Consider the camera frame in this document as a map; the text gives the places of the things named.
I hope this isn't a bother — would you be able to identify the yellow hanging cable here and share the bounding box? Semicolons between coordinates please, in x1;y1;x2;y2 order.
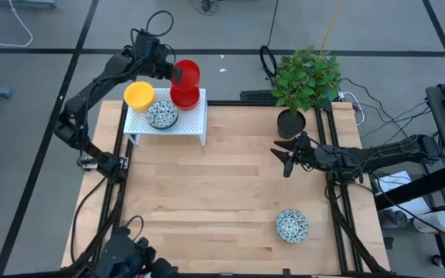
320;0;344;55

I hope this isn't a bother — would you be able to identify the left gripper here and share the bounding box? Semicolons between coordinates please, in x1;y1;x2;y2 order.
144;44;185;83

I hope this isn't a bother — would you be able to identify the black hanging cable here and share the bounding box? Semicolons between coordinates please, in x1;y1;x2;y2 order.
267;0;280;47

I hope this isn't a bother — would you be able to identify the yellow plastic mini bowl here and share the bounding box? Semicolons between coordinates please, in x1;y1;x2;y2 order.
123;80;156;114

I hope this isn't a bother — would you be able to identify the white floor cable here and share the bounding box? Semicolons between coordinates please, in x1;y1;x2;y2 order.
0;0;34;49

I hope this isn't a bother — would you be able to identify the black desk base bar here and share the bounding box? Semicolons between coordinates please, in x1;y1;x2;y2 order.
372;165;445;212

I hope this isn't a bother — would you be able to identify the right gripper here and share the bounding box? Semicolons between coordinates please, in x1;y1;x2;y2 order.
270;132;326;171

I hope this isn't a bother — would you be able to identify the black aluminium table frame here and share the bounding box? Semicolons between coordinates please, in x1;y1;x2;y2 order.
67;99;392;278

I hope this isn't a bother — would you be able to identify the grey roll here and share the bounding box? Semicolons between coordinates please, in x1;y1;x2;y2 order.
384;208;411;229

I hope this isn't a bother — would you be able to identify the blue patterned ceramic mini bowl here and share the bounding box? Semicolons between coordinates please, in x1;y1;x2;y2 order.
275;208;310;245
145;100;180;131

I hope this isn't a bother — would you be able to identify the black power strip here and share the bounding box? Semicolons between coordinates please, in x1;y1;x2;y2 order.
239;90;277;103

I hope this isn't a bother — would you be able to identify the black plant pot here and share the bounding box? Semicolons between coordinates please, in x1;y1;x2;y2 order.
276;109;307;141

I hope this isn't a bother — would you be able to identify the tangled black floor cable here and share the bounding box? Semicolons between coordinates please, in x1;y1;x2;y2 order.
195;0;219;16

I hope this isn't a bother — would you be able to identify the white power adapter cable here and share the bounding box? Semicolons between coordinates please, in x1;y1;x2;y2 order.
338;91;365;127

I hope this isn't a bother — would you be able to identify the white paper sheet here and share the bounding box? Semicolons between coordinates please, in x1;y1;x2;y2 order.
376;171;415;194

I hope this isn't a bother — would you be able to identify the red plastic mini bowl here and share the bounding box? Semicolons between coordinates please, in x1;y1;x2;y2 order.
169;86;201;111
170;59;202;93

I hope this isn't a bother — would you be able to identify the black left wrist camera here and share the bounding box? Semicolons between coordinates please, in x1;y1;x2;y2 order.
134;29;161;52

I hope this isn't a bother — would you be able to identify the green leafy plant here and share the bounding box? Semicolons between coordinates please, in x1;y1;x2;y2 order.
270;46;343;116

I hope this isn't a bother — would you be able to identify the coiled black cable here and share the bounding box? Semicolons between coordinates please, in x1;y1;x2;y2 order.
260;45;278;78

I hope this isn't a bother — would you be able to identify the black device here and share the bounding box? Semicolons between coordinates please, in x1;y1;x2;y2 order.
73;225;179;278

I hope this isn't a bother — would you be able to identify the white perforated metal rack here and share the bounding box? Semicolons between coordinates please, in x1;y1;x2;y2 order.
123;87;209;147

